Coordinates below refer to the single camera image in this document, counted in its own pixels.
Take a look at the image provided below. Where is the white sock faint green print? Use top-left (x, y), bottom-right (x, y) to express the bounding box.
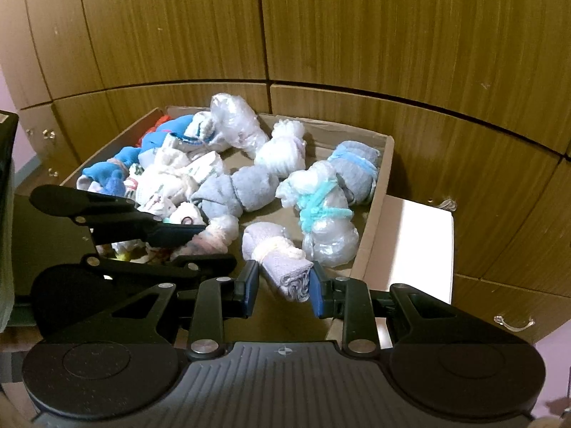
top-left (176, 149), bottom-right (226, 193)

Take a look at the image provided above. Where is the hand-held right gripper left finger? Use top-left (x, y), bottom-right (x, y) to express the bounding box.
top-left (89, 259), bottom-right (260, 360)

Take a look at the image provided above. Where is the wooden wardrobe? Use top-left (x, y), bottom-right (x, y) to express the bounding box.
top-left (0, 0), bottom-right (571, 344)

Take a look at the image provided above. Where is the clear plastic bundle teal yarn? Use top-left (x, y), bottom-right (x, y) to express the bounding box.
top-left (275, 160), bottom-right (360, 269)

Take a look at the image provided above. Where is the white fluffy sock lilac band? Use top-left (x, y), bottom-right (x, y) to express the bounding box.
top-left (254, 119), bottom-right (309, 180)

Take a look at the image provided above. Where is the blue sock with pink band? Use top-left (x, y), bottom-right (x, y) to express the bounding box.
top-left (142, 115), bottom-right (196, 150)

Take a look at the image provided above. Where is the light blue fluffy item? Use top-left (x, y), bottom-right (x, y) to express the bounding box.
top-left (327, 140), bottom-right (381, 207)

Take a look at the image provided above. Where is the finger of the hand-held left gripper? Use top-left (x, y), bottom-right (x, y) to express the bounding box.
top-left (81, 253), bottom-right (238, 285)
top-left (29, 185), bottom-right (207, 249)

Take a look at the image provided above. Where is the blue and grey sock bundle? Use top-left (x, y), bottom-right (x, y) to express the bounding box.
top-left (81, 146), bottom-right (140, 198)

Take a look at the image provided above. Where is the pale grey knotted sock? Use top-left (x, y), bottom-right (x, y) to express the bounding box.
top-left (190, 165), bottom-right (280, 224)

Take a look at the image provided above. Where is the cardboard box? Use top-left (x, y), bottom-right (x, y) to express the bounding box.
top-left (58, 106), bottom-right (395, 344)

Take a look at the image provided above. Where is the pale pink fluffy plush toy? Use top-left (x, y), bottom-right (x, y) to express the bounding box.
top-left (171, 214), bottom-right (240, 260)

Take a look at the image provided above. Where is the patterned white sock teal band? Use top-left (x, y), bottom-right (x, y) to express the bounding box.
top-left (166, 203), bottom-right (209, 229)

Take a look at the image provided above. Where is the clear bubble plastic bundle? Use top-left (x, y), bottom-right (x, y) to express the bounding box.
top-left (209, 93), bottom-right (274, 158)

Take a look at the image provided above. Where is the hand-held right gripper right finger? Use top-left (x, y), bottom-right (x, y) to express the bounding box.
top-left (310, 262), bottom-right (496, 360)

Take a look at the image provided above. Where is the white sock with blue marks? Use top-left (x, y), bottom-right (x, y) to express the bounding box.
top-left (184, 113), bottom-right (220, 149)

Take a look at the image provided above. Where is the lilac cloth roll cream band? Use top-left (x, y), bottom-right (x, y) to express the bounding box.
top-left (242, 222), bottom-right (315, 303)

